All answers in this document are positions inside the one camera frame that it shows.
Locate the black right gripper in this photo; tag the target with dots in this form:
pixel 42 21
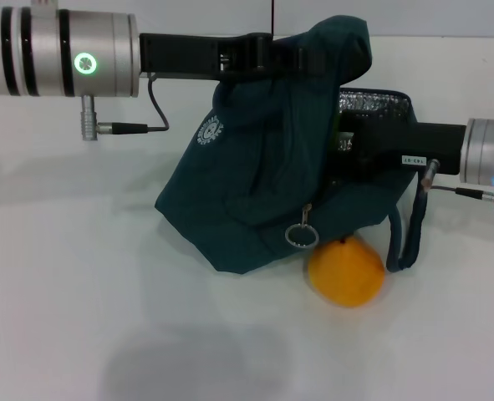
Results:
pixel 397 142

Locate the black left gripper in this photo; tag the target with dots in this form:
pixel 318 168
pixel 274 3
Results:
pixel 188 52

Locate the dark teal insulated lunch bag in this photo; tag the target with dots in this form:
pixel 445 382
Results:
pixel 251 175

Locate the yellow pear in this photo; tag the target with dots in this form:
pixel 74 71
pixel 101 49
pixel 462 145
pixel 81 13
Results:
pixel 347 275

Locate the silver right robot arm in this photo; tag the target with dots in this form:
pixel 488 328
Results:
pixel 489 150

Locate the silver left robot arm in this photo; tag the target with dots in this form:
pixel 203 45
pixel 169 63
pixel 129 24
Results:
pixel 42 54

